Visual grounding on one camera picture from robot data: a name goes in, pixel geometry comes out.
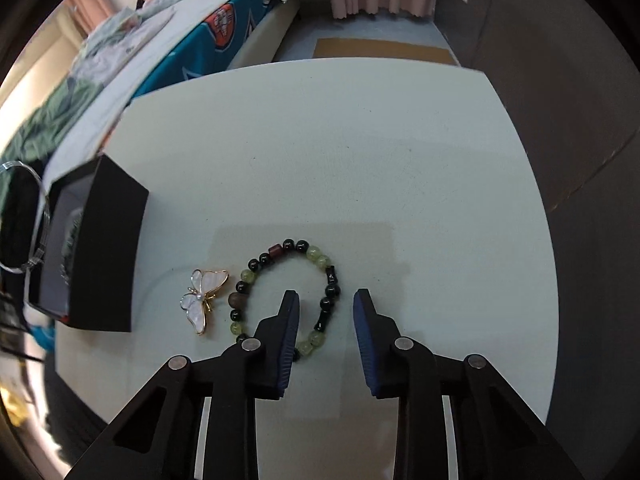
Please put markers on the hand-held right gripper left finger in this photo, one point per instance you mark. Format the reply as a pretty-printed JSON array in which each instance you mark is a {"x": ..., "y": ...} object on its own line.
[{"x": 287, "y": 345}]

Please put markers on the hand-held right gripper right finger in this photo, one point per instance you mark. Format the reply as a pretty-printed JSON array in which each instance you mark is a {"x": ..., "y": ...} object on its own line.
[{"x": 365, "y": 345}]

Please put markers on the white butterfly brooch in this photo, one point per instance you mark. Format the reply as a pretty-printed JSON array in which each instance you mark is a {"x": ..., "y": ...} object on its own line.
[{"x": 205, "y": 285}]

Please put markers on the black square box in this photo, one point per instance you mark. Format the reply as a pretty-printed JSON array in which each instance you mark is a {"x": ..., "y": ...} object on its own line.
[{"x": 110, "y": 260}]

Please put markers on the silver bangle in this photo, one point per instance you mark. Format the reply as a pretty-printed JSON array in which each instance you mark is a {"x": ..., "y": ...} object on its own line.
[{"x": 31, "y": 259}]

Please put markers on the white bedside table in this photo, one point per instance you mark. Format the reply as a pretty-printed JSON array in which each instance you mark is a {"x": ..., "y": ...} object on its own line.
[{"x": 375, "y": 160}]

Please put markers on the bed with blue sheet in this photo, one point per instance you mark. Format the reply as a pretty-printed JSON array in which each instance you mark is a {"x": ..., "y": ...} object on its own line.
[{"x": 100, "y": 120}]

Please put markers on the brown floor mat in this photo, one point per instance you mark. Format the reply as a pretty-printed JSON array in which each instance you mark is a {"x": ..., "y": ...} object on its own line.
[{"x": 385, "y": 51}]

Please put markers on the blue printed bed sheet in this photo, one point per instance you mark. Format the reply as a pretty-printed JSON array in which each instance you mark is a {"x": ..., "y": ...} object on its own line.
[{"x": 220, "y": 27}]

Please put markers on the green patterned quilt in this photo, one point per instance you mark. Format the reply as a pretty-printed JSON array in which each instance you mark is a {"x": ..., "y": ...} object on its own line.
[{"x": 45, "y": 115}]

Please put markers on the narrow pink curtain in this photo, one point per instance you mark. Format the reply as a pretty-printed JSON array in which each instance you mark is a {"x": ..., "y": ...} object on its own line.
[{"x": 87, "y": 7}]

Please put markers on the beige bed frame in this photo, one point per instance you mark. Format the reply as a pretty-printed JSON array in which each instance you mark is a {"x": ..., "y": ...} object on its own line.
[{"x": 265, "y": 35}]

